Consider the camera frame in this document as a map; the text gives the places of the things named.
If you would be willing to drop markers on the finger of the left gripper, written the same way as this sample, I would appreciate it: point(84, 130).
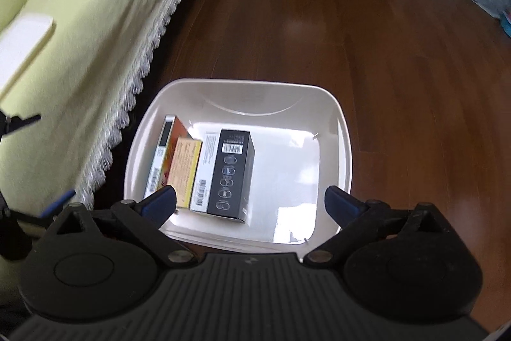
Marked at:
point(10, 124)
point(47, 215)

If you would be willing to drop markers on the green sofa cover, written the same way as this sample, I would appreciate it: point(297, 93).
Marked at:
point(83, 82)

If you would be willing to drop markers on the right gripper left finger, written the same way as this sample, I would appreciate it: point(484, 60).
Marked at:
point(141, 223)

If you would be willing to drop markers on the orange red box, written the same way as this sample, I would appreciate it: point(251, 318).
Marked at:
point(172, 130)

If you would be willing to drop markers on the white plastic bin lid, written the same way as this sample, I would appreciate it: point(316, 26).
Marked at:
point(21, 41)

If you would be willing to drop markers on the white blue medicine box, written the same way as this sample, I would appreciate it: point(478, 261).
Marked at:
point(205, 169)

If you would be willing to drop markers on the white plastic storage bin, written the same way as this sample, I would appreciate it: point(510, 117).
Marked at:
point(269, 153)

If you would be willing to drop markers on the black product box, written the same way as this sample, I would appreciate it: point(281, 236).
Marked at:
point(232, 176)

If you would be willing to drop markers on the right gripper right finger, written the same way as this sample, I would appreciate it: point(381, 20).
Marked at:
point(360, 223)

